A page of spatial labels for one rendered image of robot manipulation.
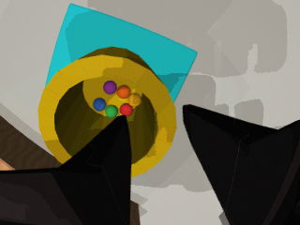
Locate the blue marble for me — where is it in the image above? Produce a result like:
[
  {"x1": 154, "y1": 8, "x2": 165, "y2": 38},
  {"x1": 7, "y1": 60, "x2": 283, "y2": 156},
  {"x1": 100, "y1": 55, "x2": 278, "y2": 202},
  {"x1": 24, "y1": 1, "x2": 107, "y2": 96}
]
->
[{"x1": 93, "y1": 97, "x2": 106, "y2": 112}]

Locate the green marble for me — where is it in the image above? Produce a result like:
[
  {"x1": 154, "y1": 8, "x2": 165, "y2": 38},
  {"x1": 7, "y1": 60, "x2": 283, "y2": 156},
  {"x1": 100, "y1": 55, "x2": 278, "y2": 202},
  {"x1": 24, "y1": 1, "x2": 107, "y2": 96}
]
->
[{"x1": 105, "y1": 105, "x2": 117, "y2": 117}]

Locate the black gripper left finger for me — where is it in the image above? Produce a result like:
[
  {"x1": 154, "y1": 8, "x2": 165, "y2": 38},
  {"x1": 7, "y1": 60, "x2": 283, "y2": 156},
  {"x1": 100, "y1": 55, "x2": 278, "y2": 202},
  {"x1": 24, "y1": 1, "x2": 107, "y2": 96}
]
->
[{"x1": 0, "y1": 115, "x2": 131, "y2": 225}]

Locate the red marble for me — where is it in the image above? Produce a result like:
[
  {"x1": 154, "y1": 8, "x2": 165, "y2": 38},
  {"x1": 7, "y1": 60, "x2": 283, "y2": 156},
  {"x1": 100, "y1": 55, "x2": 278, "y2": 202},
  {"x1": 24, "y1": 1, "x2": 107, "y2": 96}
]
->
[{"x1": 120, "y1": 104, "x2": 134, "y2": 117}]

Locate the brown wooden bar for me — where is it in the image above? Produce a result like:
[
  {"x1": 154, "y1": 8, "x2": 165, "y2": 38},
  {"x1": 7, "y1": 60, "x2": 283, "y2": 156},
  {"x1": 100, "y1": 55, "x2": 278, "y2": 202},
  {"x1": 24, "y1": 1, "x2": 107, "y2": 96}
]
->
[{"x1": 0, "y1": 115, "x2": 142, "y2": 225}]

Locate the yellow cup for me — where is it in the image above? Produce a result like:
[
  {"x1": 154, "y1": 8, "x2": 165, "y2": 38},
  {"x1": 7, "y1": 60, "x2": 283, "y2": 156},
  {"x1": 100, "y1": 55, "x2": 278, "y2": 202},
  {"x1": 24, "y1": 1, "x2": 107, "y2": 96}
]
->
[{"x1": 37, "y1": 46, "x2": 176, "y2": 179}]

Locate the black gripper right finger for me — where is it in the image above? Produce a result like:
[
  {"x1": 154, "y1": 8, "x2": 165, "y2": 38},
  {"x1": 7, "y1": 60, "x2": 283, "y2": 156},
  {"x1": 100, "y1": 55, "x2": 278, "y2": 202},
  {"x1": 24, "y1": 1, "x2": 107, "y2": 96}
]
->
[{"x1": 183, "y1": 105, "x2": 300, "y2": 225}]

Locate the orange marble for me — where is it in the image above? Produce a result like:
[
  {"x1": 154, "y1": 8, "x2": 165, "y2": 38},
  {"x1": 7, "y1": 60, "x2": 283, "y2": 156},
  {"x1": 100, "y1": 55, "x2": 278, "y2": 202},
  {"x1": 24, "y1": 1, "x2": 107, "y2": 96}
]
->
[{"x1": 116, "y1": 85, "x2": 131, "y2": 98}]

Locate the purple marble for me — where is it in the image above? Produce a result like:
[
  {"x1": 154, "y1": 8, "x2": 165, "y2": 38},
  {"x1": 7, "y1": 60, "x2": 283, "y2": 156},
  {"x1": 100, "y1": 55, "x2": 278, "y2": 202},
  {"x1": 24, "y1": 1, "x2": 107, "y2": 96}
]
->
[{"x1": 104, "y1": 80, "x2": 117, "y2": 95}]

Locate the yellow marble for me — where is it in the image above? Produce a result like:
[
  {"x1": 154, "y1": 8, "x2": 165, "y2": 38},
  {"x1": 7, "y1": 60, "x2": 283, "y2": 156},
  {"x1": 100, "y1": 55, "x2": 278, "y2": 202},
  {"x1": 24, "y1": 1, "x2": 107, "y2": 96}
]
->
[{"x1": 128, "y1": 94, "x2": 143, "y2": 108}]

